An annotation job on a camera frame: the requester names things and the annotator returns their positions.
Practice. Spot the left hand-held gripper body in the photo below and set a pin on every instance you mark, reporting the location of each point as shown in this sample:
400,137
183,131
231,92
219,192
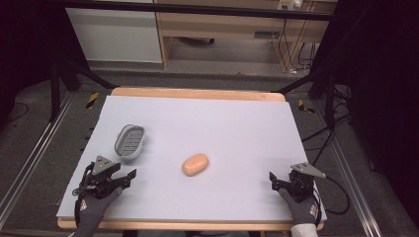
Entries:
102,179

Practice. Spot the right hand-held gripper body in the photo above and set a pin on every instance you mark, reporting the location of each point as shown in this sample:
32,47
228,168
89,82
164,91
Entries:
302,182

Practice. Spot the grey soap dish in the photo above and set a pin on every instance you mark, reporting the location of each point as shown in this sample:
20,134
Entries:
129,142

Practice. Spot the orange oval soap bar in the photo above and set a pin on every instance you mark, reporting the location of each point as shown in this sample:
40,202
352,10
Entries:
195,164

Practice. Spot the person's right hand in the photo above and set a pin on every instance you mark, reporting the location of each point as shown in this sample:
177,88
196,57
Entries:
302,209

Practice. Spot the yellow black floor marker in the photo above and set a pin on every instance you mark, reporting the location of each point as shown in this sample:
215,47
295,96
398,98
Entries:
305,107
92,100

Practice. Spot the white foam mat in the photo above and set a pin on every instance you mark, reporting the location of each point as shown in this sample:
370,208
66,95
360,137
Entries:
210,131

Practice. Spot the black metal stand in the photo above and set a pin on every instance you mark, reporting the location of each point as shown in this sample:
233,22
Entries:
322,89
66,82

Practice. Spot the wooden table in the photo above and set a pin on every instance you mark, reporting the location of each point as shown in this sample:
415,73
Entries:
197,94

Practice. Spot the white cabinet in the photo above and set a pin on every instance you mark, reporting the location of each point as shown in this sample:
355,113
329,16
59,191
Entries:
115,36

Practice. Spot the wooden desk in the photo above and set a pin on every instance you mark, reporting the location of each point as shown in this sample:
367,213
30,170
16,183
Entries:
230,26

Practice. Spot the white power strip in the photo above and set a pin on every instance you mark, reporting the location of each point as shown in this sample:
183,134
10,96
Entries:
290,4

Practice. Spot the metal floor rail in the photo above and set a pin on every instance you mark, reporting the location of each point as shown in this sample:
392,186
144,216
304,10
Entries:
33,154
352,187

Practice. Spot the black metal frame bar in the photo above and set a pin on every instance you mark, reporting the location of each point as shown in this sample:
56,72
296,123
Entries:
197,9

